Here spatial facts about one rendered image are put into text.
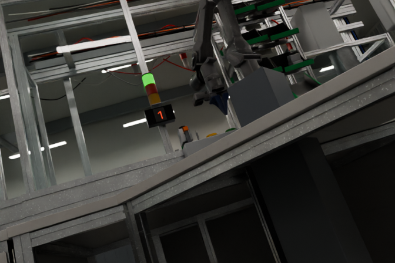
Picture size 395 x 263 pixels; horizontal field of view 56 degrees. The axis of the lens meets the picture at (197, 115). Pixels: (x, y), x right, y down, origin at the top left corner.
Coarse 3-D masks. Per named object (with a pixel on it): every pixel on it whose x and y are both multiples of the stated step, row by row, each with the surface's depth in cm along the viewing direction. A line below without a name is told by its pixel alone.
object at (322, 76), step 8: (384, 40) 254; (352, 48) 248; (360, 48) 249; (368, 48) 250; (376, 48) 250; (384, 48) 251; (312, 56) 242; (320, 56) 242; (328, 56) 243; (336, 56) 244; (360, 56) 246; (368, 56) 247; (320, 64) 240; (328, 64) 241; (336, 64) 242; (320, 72) 238; (328, 72) 239; (336, 72) 239; (288, 80) 266; (296, 80) 254; (320, 80) 236; (328, 80) 236
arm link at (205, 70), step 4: (208, 60) 134; (212, 60) 135; (204, 64) 136; (208, 64) 135; (212, 64) 136; (200, 68) 137; (204, 68) 135; (208, 68) 135; (212, 68) 135; (200, 72) 140; (204, 72) 135; (208, 72) 134; (212, 72) 134; (216, 72) 135; (200, 76) 139; (204, 76) 135; (204, 80) 140
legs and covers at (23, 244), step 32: (384, 128) 133; (352, 160) 187; (384, 160) 171; (192, 192) 116; (256, 192) 119; (352, 192) 202; (384, 192) 177; (64, 224) 108; (96, 224) 109; (384, 224) 183; (32, 256) 104; (64, 256) 168; (384, 256) 189
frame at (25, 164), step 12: (0, 0) 176; (12, 0) 177; (24, 0) 179; (0, 12) 174; (0, 24) 172; (0, 36) 170; (12, 72) 164; (12, 84) 162; (12, 96) 160; (12, 108) 158; (24, 144) 153; (24, 156) 152; (24, 168) 150; (24, 180) 148
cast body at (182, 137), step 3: (183, 126) 149; (180, 129) 148; (180, 132) 147; (189, 132) 148; (180, 135) 147; (183, 135) 146; (189, 135) 146; (180, 138) 147; (183, 138) 145; (192, 138) 146; (180, 141) 149; (183, 141) 145; (186, 141) 146; (180, 144) 150; (183, 144) 148
